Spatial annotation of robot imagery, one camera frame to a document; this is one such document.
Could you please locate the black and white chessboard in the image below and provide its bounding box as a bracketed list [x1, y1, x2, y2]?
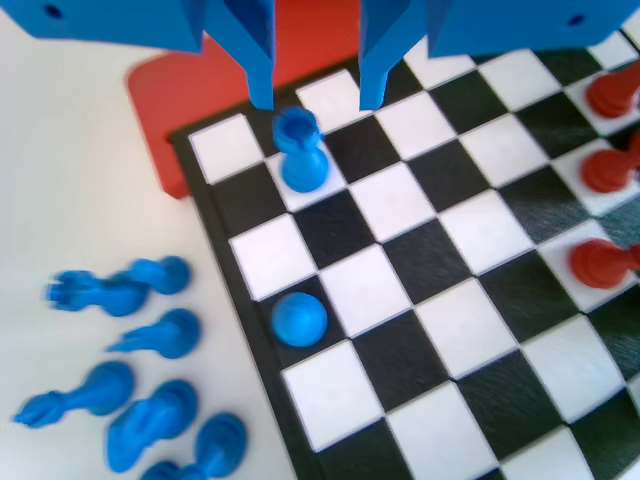
[169, 24, 640, 480]

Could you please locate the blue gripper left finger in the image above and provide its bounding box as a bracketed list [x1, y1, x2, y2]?
[0, 0, 277, 110]

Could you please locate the red chess pawn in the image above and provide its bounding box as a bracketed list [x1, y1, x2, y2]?
[569, 238, 640, 289]
[582, 147, 640, 194]

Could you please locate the blue chess rook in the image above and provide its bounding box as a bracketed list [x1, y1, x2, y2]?
[272, 108, 331, 195]
[42, 269, 151, 317]

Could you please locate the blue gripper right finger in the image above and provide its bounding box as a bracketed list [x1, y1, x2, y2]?
[359, 0, 640, 111]

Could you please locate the red board holder plate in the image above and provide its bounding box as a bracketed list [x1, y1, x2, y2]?
[124, 0, 362, 201]

